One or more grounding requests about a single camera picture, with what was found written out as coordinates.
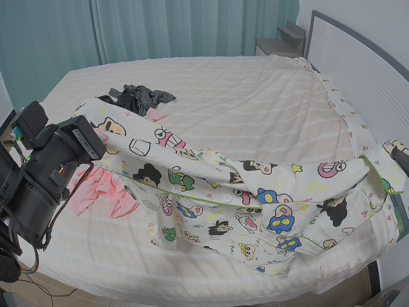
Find grey bedside table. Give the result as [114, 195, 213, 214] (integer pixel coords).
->
[256, 20, 305, 57]

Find blue-green curtain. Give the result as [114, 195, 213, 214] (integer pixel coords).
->
[0, 0, 99, 108]
[91, 0, 302, 66]

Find dark grey garment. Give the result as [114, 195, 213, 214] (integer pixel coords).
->
[109, 83, 177, 109]

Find white printed pyjama top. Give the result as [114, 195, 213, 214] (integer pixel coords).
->
[73, 98, 408, 279]

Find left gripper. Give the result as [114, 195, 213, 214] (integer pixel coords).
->
[22, 115, 107, 191]

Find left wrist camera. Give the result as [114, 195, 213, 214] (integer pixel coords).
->
[10, 100, 49, 151]

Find white printed pillow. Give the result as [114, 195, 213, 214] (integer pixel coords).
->
[295, 56, 373, 153]

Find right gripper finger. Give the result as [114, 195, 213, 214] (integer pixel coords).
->
[392, 148, 409, 176]

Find bed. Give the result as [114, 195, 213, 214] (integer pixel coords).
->
[0, 10, 409, 303]

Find pink printed T-shirt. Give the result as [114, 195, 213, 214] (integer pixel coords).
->
[71, 164, 139, 219]

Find black cable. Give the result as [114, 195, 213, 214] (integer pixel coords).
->
[16, 200, 69, 276]

